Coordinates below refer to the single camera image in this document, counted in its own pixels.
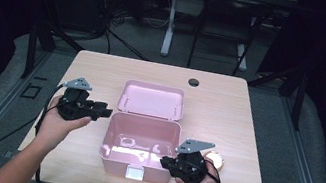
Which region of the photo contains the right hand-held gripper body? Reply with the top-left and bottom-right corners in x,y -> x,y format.
169,137 -> 217,183

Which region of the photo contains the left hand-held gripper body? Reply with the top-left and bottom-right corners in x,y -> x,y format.
55,73 -> 101,125

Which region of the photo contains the pink storage box white handle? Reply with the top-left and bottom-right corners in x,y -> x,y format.
95,75 -> 190,183

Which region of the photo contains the person's left hand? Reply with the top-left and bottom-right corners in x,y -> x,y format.
33,92 -> 95,158

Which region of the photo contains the white standing desk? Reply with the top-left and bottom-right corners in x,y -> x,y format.
140,0 -> 300,80

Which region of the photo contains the black metal stool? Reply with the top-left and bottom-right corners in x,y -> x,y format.
185,0 -> 271,81

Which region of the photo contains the left hand-held gripper black cable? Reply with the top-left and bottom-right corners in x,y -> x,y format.
0,73 -> 69,183

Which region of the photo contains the tangle of black floor cables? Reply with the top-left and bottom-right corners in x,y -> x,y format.
86,0 -> 168,64

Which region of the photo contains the black frame post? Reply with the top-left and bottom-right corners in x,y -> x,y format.
288,68 -> 311,132
20,19 -> 43,81

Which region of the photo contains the grey metal table bracket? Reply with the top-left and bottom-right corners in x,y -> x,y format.
2,149 -> 18,161

